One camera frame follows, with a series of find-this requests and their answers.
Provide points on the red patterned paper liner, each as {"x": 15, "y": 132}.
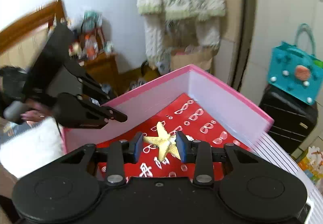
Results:
{"x": 183, "y": 114}

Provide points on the teal felt handbag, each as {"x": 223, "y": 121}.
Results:
{"x": 295, "y": 71}

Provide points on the colourful cartoon gift bag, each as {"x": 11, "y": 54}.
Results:
{"x": 311, "y": 163}

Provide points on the black hard suitcase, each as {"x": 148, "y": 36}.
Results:
{"x": 293, "y": 119}

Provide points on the yellow starfish hair clip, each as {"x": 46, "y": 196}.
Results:
{"x": 165, "y": 143}

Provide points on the white wardrobe cabinet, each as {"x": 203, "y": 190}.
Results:
{"x": 273, "y": 21}

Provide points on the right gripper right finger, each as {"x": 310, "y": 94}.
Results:
{"x": 199, "y": 153}

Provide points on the wooden side cabinet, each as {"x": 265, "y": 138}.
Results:
{"x": 103, "y": 69}

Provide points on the brown paper shopping bag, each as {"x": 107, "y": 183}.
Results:
{"x": 198, "y": 56}

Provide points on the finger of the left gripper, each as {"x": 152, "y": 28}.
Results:
{"x": 71, "y": 112}
{"x": 90, "y": 87}

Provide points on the pink cardboard storage box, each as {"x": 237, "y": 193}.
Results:
{"x": 240, "y": 116}

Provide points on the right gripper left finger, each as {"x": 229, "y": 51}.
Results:
{"x": 120, "y": 153}

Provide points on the person's hand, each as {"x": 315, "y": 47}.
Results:
{"x": 36, "y": 113}

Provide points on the cream knitted hanging pajamas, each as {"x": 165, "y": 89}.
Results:
{"x": 204, "y": 14}

